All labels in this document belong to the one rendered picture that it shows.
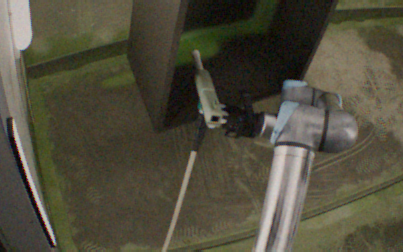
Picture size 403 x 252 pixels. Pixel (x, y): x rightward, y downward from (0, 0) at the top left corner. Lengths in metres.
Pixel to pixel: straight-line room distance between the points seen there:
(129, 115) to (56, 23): 0.63
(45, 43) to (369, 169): 1.74
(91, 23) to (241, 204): 1.13
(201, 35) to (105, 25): 0.64
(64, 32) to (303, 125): 1.69
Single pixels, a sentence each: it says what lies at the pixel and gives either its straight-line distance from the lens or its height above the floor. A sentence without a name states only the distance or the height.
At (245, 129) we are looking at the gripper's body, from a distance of 2.20.
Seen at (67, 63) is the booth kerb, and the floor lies 0.11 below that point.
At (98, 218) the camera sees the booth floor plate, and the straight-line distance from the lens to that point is 2.65.
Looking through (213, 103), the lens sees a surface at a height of 0.78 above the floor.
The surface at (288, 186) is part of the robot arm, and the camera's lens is 1.60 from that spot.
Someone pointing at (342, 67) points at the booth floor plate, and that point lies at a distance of 3.30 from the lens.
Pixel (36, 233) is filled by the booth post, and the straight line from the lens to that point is 1.81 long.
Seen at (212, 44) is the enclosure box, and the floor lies 0.52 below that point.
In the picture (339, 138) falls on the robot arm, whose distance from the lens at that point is 1.66.
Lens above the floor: 2.38
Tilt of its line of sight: 53 degrees down
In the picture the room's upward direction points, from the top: 5 degrees clockwise
